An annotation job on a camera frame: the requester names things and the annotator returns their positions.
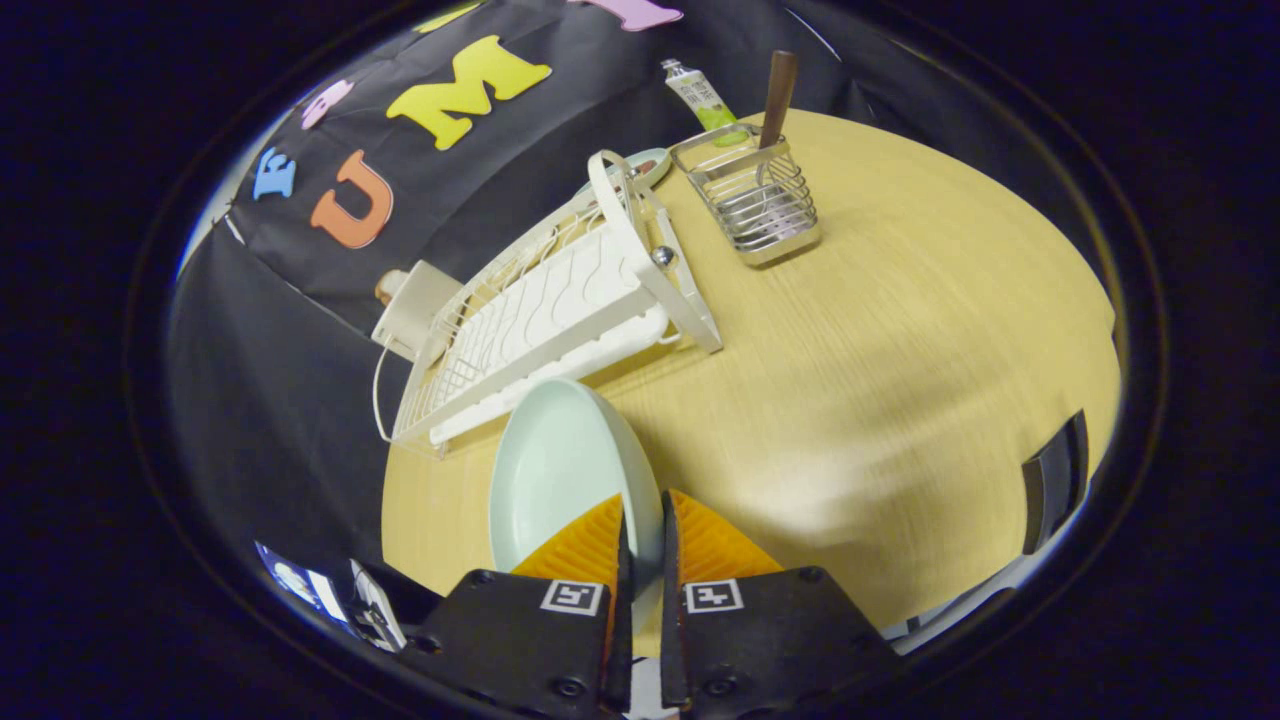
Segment green drink bottle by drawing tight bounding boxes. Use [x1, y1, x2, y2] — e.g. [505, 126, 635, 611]
[660, 58, 751, 148]

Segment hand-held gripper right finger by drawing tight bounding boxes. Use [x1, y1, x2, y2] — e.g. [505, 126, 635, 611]
[660, 488, 901, 716]

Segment small round grey plate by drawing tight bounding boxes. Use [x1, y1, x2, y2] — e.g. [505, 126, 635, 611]
[585, 148, 673, 196]

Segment pale green plate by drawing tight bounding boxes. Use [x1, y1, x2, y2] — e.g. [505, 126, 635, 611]
[488, 378, 666, 651]

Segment black backdrop cloth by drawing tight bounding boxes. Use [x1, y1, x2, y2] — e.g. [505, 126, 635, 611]
[165, 0, 1111, 601]

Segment cream toaster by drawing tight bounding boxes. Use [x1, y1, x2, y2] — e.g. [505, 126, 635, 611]
[371, 260, 466, 363]

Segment metal wire basket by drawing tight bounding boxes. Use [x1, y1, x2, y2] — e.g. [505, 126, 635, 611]
[668, 125, 823, 268]

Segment wooden handled spoon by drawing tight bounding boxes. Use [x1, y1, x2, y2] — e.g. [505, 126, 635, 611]
[755, 50, 799, 191]

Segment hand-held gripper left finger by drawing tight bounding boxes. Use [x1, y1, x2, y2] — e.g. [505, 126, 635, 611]
[405, 493, 633, 716]

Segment white wire dish rack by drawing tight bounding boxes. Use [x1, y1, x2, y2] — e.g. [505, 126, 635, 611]
[372, 150, 723, 448]

